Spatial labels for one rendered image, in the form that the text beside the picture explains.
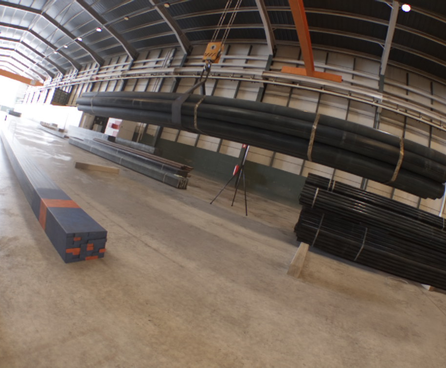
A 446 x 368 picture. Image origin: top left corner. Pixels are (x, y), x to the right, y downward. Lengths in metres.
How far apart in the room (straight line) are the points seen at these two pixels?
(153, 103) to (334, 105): 9.57
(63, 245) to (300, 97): 11.34
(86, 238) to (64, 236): 0.12
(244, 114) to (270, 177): 8.48
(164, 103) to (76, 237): 2.12
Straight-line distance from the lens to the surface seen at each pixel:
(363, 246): 3.09
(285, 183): 10.41
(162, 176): 5.00
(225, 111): 2.32
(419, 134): 12.09
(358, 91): 11.13
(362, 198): 3.66
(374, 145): 2.06
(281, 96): 11.83
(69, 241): 1.15
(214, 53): 3.18
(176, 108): 2.70
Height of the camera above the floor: 0.64
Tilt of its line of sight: 3 degrees down
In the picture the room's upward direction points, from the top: 17 degrees clockwise
